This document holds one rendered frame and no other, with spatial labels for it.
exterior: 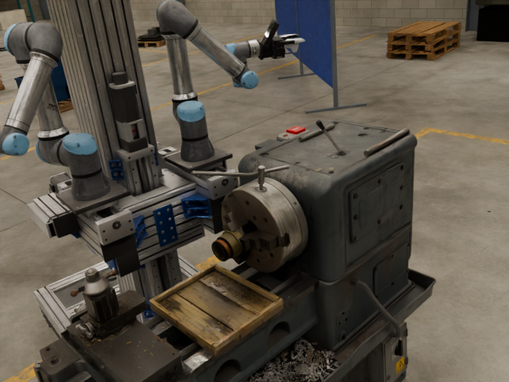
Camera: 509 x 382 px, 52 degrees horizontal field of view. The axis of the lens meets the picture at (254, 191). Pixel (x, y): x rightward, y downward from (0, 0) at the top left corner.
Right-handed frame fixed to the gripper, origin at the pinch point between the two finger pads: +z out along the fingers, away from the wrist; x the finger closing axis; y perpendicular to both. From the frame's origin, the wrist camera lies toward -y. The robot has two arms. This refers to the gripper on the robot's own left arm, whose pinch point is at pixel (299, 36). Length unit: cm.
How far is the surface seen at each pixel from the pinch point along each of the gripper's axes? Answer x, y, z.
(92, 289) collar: 102, 31, -104
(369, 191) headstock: 81, 34, -5
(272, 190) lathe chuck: 82, 24, -42
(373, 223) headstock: 82, 49, -3
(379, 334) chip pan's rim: 100, 89, -7
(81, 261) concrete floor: -103, 174, -135
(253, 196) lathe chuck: 83, 24, -49
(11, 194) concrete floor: -267, 197, -203
